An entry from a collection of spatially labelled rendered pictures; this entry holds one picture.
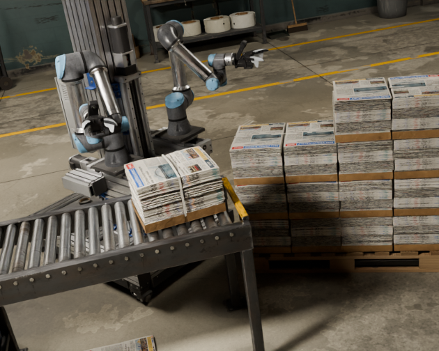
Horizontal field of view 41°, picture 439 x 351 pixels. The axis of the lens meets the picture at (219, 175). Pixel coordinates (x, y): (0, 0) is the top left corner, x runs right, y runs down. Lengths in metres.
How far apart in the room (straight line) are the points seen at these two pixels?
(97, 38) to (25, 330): 1.70
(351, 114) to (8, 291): 1.85
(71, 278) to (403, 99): 1.82
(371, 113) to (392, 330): 1.11
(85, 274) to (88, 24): 1.44
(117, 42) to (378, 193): 1.65
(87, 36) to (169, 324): 1.66
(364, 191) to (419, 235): 0.41
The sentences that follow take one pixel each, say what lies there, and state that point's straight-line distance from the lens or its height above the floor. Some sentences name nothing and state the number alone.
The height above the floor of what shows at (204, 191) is 0.93.
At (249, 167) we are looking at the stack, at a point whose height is 0.71.
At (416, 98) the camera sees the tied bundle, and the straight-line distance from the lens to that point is 3.10.
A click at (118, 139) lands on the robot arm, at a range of 3.23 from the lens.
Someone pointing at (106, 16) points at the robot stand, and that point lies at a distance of 3.36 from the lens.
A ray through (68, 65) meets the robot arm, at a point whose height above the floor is 1.42.
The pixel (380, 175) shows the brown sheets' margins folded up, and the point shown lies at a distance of 3.24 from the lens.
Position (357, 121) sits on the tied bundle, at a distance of 3.11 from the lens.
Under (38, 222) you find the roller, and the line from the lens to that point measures 2.91.
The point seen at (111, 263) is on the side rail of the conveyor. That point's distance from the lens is 2.49.
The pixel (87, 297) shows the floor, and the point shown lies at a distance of 3.70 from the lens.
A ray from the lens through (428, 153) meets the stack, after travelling 3.22.
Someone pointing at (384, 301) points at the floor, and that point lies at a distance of 3.35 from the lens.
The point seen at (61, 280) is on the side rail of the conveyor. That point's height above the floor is 0.74.
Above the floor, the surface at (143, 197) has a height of 0.98.
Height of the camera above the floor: 2.06
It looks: 25 degrees down
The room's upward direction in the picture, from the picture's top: 8 degrees counter-clockwise
